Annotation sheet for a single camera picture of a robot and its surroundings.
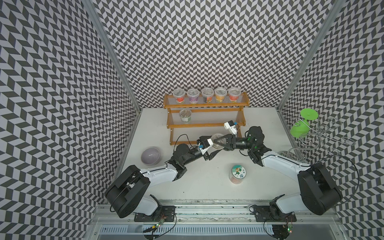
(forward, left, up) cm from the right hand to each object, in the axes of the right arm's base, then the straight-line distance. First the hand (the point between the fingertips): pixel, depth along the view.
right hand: (214, 146), depth 72 cm
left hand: (+3, -2, -1) cm, 3 cm away
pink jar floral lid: (-8, -12, -15) cm, 21 cm away
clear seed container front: (+23, +16, -3) cm, 28 cm away
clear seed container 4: (+26, -12, +11) cm, 31 cm away
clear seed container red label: (+26, +18, +11) cm, 33 cm away
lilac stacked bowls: (+4, +37, -18) cm, 42 cm away
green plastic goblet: (+11, -46, 0) cm, 48 cm away
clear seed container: (+25, +11, +11) cm, 30 cm away
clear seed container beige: (+3, 0, +5) cm, 6 cm away
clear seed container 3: (+27, -4, +11) cm, 30 cm away
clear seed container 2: (+26, +3, +11) cm, 28 cm away
